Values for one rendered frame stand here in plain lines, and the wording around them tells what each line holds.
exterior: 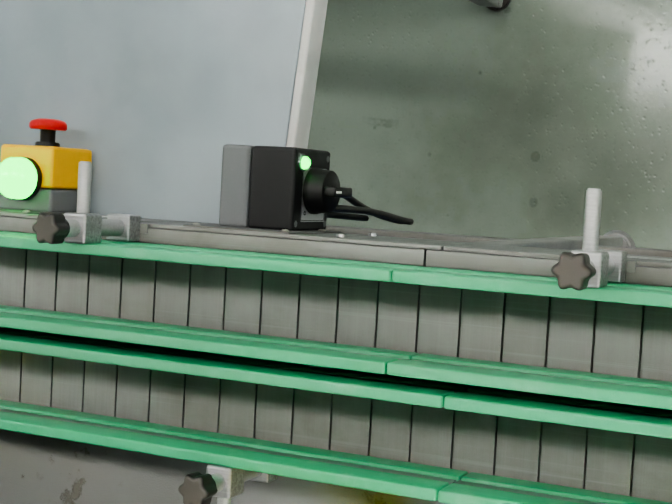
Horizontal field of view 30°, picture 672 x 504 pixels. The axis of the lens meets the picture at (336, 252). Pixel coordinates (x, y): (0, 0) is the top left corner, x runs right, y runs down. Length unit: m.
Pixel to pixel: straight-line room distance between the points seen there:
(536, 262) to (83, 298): 0.45
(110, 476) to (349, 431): 0.26
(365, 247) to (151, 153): 0.34
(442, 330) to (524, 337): 0.07
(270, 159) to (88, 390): 0.29
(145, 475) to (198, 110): 0.38
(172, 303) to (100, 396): 0.12
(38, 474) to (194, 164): 0.35
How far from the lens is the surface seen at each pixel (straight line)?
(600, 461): 1.05
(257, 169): 1.19
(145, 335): 1.11
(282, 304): 1.13
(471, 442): 1.08
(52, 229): 1.10
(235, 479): 1.08
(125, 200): 1.37
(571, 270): 0.90
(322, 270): 1.02
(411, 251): 1.08
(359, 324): 1.10
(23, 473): 1.31
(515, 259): 1.05
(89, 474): 1.27
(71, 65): 1.42
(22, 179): 1.33
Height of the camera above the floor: 1.89
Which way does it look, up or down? 65 degrees down
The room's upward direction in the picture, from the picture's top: 93 degrees counter-clockwise
